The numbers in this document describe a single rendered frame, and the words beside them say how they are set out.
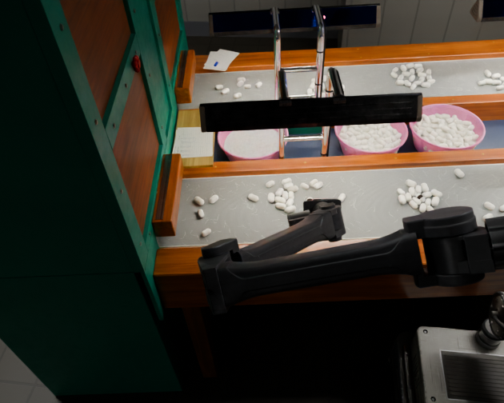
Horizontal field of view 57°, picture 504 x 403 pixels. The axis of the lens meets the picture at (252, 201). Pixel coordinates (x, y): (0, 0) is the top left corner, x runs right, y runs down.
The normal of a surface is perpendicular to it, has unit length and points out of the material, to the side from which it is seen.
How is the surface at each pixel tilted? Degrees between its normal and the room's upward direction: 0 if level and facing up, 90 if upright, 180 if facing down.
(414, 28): 90
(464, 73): 0
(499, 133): 0
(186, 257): 0
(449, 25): 90
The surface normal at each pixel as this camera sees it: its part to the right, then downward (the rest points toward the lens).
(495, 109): 0.02, 0.73
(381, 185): -0.05, -0.68
